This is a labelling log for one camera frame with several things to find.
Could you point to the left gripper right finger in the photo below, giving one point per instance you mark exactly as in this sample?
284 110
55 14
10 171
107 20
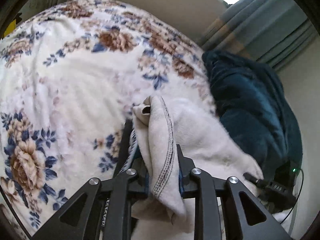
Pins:
225 209

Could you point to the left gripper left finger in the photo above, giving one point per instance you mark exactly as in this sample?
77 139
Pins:
103 206

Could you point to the beige garment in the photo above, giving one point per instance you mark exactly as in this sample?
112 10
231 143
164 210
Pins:
163 127

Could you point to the dark teal plush blanket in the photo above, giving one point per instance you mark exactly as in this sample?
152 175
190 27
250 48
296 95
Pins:
251 105

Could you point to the floral plush bed blanket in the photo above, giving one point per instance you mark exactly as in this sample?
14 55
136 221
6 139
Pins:
70 76

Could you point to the teal striped curtain right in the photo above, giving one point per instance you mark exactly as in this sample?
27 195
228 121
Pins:
267 31

